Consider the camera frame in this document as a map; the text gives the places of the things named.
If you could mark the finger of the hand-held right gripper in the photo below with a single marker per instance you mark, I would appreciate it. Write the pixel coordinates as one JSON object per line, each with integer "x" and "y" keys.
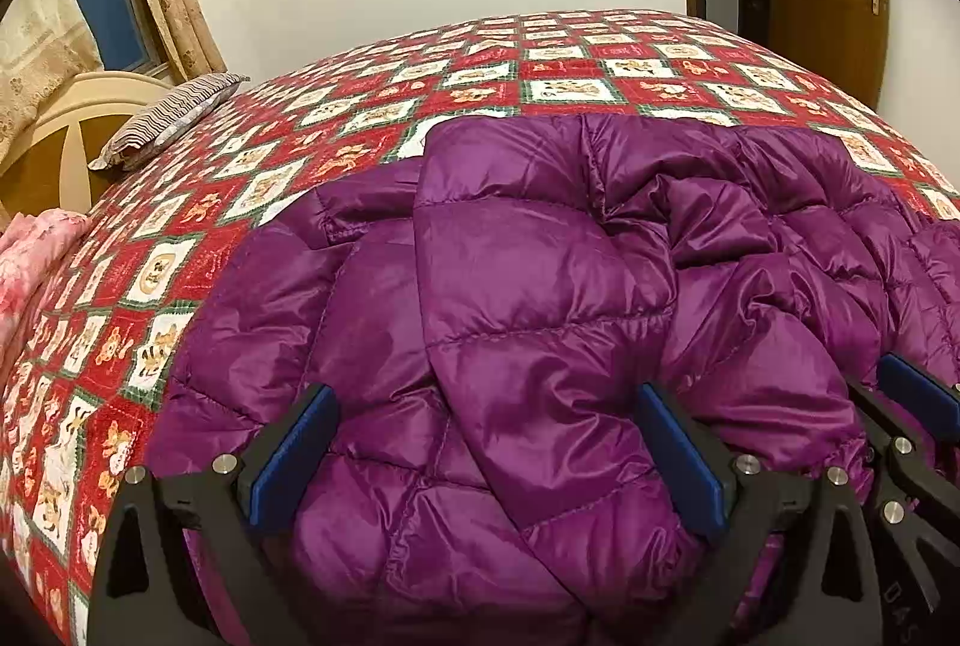
{"x": 919, "y": 391}
{"x": 904, "y": 473}

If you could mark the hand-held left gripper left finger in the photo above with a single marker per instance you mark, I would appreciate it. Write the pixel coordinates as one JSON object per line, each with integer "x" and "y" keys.
{"x": 292, "y": 447}

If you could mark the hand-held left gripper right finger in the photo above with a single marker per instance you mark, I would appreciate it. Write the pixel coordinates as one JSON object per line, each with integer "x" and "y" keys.
{"x": 682, "y": 458}

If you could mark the purple puffer jacket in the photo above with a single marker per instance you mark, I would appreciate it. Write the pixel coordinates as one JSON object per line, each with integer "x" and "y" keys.
{"x": 525, "y": 286}

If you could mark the red printed bedsheet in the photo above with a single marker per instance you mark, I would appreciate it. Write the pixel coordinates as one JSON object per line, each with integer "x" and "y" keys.
{"x": 225, "y": 196}

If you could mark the pink floral quilt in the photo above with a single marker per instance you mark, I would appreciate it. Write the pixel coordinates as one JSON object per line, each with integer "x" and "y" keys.
{"x": 30, "y": 263}

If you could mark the striped pillow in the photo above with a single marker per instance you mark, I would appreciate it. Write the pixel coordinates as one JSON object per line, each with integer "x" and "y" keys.
{"x": 165, "y": 121}

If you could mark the cream wooden headboard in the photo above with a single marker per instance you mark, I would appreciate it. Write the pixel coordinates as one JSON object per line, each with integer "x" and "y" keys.
{"x": 75, "y": 99}

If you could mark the wide beige patterned curtain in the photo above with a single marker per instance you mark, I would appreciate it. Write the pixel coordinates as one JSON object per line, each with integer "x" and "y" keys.
{"x": 45, "y": 46}

